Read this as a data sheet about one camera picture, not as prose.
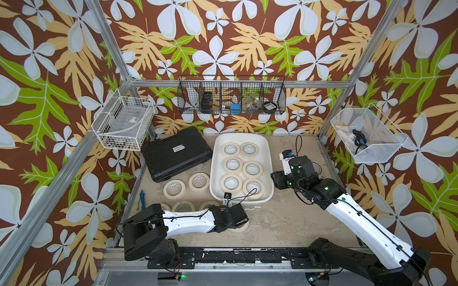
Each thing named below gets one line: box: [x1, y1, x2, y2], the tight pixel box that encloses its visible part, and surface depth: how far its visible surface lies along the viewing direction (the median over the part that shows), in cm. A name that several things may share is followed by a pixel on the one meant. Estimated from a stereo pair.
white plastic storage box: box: [209, 132, 275, 205], surface depth 103 cm
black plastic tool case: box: [140, 125, 213, 183], surface depth 103 cm
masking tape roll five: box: [220, 141, 241, 157], surface depth 113 cm
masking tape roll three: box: [159, 201, 172, 212], surface depth 88 cm
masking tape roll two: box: [188, 172, 210, 192], surface depth 98 cm
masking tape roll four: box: [171, 200, 196, 213], surface depth 89 cm
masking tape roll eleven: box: [242, 178, 265, 201], surface depth 95 cm
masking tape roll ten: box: [242, 160, 263, 179], surface depth 102 cm
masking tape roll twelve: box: [220, 173, 243, 194], surface depth 97 cm
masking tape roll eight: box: [223, 156, 243, 174], surface depth 103 cm
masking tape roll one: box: [163, 179, 187, 200], surface depth 93 cm
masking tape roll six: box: [239, 141, 260, 157], surface depth 112 cm
